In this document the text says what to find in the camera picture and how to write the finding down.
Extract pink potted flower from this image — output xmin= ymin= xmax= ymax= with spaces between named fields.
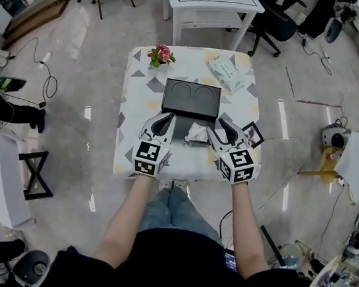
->
xmin=145 ymin=43 xmax=178 ymax=71

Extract black frame chair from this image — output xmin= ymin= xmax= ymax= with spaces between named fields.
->
xmin=257 ymin=225 xmax=291 ymax=267

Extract yellow wooden stool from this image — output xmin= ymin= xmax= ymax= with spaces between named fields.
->
xmin=297 ymin=142 xmax=350 ymax=187

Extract round white side table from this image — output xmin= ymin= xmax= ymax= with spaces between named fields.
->
xmin=307 ymin=252 xmax=345 ymax=287

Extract white rounded floor device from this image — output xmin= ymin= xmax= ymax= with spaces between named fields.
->
xmin=323 ymin=15 xmax=345 ymax=46

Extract black crossed desk leg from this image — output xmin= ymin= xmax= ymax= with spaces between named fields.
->
xmin=15 ymin=149 xmax=57 ymax=204

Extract person's right forearm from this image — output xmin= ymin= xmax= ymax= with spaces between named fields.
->
xmin=223 ymin=178 xmax=278 ymax=283

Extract wooden step platform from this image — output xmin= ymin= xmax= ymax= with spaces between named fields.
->
xmin=1 ymin=0 xmax=75 ymax=55

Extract person's right white shoe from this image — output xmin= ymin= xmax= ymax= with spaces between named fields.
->
xmin=172 ymin=180 xmax=191 ymax=201

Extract person's black shirt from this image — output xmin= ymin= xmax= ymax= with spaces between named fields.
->
xmin=44 ymin=221 xmax=315 ymax=287

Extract black office chair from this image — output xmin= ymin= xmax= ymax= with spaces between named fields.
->
xmin=223 ymin=0 xmax=305 ymax=60

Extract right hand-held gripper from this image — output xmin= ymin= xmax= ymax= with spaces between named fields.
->
xmin=201 ymin=116 xmax=265 ymax=188

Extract green white tissue packet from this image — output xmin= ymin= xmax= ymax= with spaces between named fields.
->
xmin=204 ymin=56 xmax=249 ymax=97

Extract white floor cable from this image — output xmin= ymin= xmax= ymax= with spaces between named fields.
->
xmin=254 ymin=158 xmax=305 ymax=217

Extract white round speaker device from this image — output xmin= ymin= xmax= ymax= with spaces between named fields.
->
xmin=320 ymin=124 xmax=352 ymax=151

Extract black floor cable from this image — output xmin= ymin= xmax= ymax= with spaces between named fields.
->
xmin=5 ymin=35 xmax=62 ymax=110

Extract white tissue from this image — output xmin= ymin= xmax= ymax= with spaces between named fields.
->
xmin=183 ymin=121 xmax=210 ymax=143

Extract grey rounded floor device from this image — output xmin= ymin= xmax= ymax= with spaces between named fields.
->
xmin=10 ymin=247 xmax=52 ymax=287

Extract patterned triangle tablecloth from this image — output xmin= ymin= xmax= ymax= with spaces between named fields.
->
xmin=112 ymin=41 xmax=270 ymax=189

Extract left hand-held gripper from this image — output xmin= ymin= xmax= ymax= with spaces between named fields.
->
xmin=129 ymin=109 xmax=178 ymax=181

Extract person's left forearm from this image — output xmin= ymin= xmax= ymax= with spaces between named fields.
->
xmin=91 ymin=169 xmax=155 ymax=273

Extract white side desk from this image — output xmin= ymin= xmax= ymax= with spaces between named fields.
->
xmin=0 ymin=131 xmax=43 ymax=232

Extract person's blue jeans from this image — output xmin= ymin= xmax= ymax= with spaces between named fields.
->
xmin=137 ymin=185 xmax=229 ymax=247

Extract black picture frame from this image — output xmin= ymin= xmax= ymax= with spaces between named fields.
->
xmin=239 ymin=120 xmax=266 ymax=151

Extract black box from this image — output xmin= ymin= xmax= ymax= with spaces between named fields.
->
xmin=158 ymin=77 xmax=223 ymax=150

